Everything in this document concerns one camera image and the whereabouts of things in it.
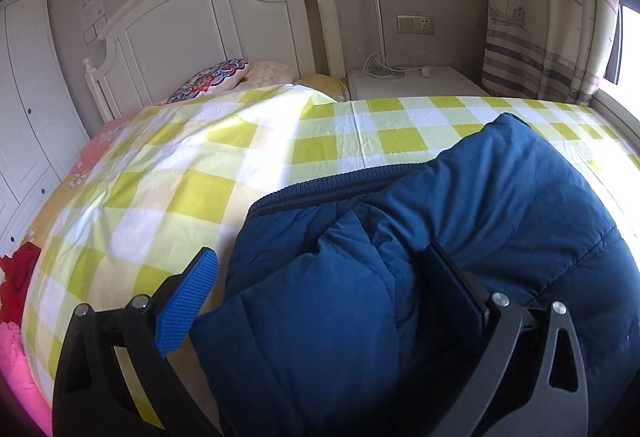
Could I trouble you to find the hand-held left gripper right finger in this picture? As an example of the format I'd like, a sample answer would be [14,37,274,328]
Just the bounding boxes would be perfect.
[424,243,592,437]

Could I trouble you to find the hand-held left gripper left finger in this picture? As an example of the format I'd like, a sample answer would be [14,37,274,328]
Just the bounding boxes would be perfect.
[52,247,224,437]

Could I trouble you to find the blue puffer jacket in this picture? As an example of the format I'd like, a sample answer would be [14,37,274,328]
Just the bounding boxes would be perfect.
[189,112,640,437]

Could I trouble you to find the red cloth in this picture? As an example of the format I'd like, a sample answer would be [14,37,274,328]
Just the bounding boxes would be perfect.
[0,242,43,325]

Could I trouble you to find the bright pink cloth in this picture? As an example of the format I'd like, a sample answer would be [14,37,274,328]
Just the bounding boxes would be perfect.
[0,322,53,435]

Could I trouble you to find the pink bed sheet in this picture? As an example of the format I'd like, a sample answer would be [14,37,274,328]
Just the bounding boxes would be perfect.
[75,114,141,178]

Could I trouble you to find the white nightstand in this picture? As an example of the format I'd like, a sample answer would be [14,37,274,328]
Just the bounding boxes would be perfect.
[347,66,493,102]

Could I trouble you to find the floral patterned pillow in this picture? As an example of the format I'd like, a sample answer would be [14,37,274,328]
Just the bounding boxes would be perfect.
[165,58,249,104]

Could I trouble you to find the white wardrobe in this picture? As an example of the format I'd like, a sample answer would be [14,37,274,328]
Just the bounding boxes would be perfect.
[0,0,91,258]

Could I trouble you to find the peach patterned pillow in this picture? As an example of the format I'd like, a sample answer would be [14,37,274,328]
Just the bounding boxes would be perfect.
[242,61,296,89]

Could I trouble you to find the yellow floral pillow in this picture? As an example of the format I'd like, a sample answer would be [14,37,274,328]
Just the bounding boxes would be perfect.
[295,74,351,103]

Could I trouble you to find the white wooden headboard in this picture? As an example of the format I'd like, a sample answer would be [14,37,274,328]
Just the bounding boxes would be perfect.
[82,0,346,123]

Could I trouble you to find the white desk lamp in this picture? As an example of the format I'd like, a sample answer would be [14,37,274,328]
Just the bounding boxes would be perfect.
[367,0,406,80]

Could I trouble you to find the window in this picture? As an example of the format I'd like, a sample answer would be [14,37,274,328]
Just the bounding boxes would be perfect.
[595,0,640,143]

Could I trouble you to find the striped printed curtain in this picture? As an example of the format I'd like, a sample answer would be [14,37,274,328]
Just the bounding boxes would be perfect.
[482,0,618,105]

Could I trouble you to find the white lamp cable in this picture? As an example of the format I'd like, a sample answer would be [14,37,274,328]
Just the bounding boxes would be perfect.
[362,51,397,74]

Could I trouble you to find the white wall switch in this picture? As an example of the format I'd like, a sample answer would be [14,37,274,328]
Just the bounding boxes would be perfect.
[84,14,108,43]

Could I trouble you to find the paper wall note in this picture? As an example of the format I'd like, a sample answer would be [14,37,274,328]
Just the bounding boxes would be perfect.
[80,0,106,25]

